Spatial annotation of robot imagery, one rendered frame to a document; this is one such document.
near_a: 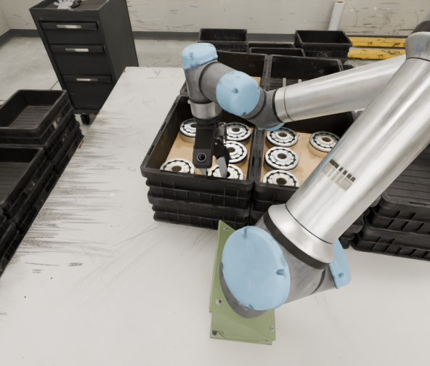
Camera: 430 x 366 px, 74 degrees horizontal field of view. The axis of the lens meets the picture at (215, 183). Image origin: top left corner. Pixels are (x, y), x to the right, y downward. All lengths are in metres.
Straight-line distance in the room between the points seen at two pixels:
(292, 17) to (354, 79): 3.71
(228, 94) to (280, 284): 0.34
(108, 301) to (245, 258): 0.50
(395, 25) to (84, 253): 4.42
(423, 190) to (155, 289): 0.81
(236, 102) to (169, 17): 3.76
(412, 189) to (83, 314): 0.96
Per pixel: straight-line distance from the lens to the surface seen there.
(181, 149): 0.97
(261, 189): 0.72
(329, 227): 0.41
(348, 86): 0.59
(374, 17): 4.56
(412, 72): 0.41
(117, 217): 0.98
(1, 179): 1.86
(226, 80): 0.57
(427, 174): 1.09
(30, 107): 2.15
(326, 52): 2.63
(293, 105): 0.62
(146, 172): 0.76
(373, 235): 0.88
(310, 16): 4.31
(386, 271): 0.96
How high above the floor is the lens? 1.44
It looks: 46 degrees down
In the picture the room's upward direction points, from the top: straight up
